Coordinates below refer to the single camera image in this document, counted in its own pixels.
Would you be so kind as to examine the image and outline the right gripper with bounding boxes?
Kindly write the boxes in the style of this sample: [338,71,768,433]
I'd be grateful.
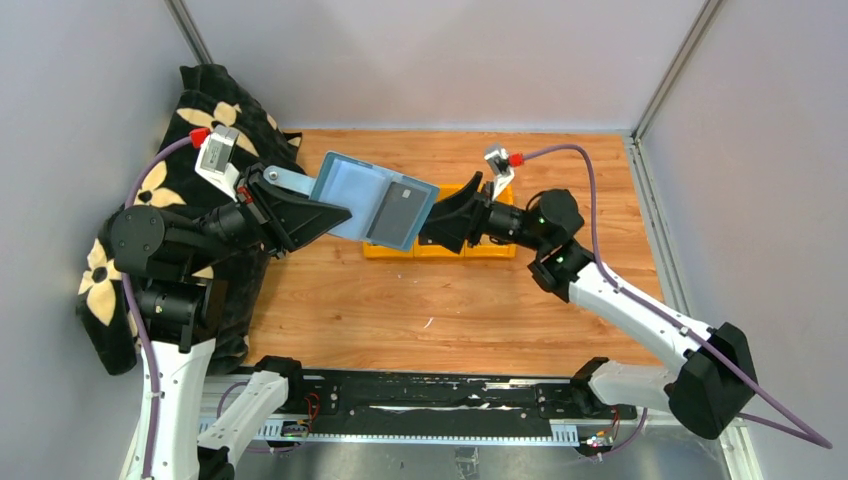
[414,172,548,255]

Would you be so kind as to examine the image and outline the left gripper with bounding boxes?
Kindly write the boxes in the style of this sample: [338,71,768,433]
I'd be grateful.
[187,160,352,271]

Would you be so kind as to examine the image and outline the blue leather card holder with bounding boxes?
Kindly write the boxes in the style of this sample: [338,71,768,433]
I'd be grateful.
[263,150,441,253]

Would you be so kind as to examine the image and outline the dark grey credit card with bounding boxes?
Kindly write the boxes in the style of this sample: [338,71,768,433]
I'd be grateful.
[367,181,431,250]

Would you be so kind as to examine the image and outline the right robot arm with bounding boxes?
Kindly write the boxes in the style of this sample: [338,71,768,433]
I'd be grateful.
[421,173,756,439]

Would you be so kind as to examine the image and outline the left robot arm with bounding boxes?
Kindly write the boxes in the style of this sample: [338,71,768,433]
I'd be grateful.
[111,164,351,479]

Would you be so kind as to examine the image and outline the middle yellow bin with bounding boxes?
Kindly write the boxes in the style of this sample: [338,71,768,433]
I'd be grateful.
[413,184,466,259]

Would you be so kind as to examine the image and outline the yellow bin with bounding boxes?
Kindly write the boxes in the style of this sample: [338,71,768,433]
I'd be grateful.
[413,184,466,259]
[363,243,414,259]
[462,186,517,260]

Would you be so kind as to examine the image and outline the right yellow bin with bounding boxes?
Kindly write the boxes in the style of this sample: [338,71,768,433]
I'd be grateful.
[462,186,517,260]

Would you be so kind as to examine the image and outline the left yellow bin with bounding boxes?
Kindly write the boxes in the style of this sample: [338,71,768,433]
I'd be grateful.
[363,243,414,259]

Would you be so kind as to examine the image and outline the black floral blanket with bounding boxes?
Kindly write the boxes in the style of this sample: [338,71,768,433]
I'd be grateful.
[77,64,301,376]

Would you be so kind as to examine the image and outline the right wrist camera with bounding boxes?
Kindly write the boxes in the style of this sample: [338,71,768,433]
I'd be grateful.
[484,144,524,200]

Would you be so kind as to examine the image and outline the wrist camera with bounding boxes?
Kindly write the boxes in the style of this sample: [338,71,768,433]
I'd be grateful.
[194,125,240,200]
[484,144,524,200]

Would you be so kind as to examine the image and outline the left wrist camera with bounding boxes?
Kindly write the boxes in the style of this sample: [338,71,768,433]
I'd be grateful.
[194,125,240,200]

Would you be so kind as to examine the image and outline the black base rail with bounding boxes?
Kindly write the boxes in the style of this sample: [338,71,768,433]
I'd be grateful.
[254,369,640,447]

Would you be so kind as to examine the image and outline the left aluminium frame post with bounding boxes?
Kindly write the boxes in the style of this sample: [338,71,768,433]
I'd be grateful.
[164,0,214,65]

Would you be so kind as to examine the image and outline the aluminium frame post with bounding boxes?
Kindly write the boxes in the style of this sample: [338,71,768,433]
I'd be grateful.
[631,0,725,143]
[164,0,214,65]

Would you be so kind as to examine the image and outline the right aluminium frame post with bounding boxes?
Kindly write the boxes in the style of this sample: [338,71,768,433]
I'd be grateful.
[631,0,725,143]

